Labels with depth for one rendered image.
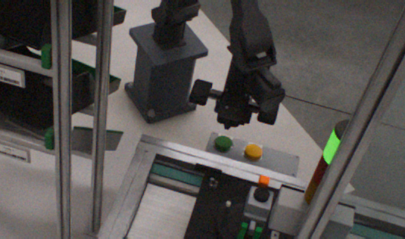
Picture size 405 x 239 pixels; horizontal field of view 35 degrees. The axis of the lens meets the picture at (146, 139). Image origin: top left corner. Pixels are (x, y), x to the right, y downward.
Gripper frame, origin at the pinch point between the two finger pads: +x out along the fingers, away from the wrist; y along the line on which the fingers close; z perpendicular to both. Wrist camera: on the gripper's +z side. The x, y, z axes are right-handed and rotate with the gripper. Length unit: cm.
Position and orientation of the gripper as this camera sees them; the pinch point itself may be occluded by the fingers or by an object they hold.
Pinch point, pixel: (229, 117)
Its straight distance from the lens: 140.1
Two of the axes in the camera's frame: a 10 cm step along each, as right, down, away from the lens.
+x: -0.9, 6.6, 7.5
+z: -2.9, 7.0, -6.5
